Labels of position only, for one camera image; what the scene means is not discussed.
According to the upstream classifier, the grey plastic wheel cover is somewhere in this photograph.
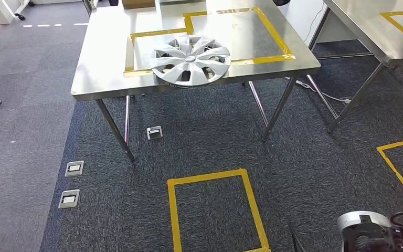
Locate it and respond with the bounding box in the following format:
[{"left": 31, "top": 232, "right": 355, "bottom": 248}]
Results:
[{"left": 149, "top": 34, "right": 232, "bottom": 88}]

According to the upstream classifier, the steel workbench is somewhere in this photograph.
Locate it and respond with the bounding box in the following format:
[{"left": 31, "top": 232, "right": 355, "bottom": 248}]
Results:
[{"left": 70, "top": 0, "right": 322, "bottom": 162}]

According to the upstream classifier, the steel floor socket box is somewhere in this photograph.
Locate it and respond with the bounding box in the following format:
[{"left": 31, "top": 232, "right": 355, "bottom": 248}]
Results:
[
  {"left": 146, "top": 125, "right": 164, "bottom": 141},
  {"left": 58, "top": 189, "right": 81, "bottom": 209},
  {"left": 64, "top": 160, "right": 84, "bottom": 177}
]

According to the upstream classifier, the brown cardboard box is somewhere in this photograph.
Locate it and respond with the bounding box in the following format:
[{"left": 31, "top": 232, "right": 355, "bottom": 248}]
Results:
[{"left": 121, "top": 0, "right": 156, "bottom": 10}]

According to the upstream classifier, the white partition panel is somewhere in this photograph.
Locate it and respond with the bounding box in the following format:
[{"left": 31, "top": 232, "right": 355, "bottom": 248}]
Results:
[{"left": 278, "top": 0, "right": 358, "bottom": 45}]

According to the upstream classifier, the red-topped chrome stanchion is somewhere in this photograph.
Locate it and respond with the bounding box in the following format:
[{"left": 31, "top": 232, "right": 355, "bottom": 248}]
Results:
[{"left": 81, "top": 0, "right": 100, "bottom": 17}]

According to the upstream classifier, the steel table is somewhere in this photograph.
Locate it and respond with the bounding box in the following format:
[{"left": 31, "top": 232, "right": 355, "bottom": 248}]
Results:
[{"left": 307, "top": 0, "right": 403, "bottom": 134}]

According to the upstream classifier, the yellow tape outline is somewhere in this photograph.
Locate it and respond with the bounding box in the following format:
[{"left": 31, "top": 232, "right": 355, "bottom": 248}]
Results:
[{"left": 379, "top": 0, "right": 403, "bottom": 48}]

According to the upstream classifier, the white power strip cable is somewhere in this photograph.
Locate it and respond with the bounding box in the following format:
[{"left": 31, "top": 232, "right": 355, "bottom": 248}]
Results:
[{"left": 293, "top": 78, "right": 352, "bottom": 104}]

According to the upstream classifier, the thin black wall cable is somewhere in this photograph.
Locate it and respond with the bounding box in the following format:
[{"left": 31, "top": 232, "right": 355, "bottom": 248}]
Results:
[{"left": 302, "top": 9, "right": 324, "bottom": 43}]

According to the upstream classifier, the white wheeled frame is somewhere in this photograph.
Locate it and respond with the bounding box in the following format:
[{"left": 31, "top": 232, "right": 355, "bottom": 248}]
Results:
[{"left": 0, "top": 0, "right": 35, "bottom": 26}]

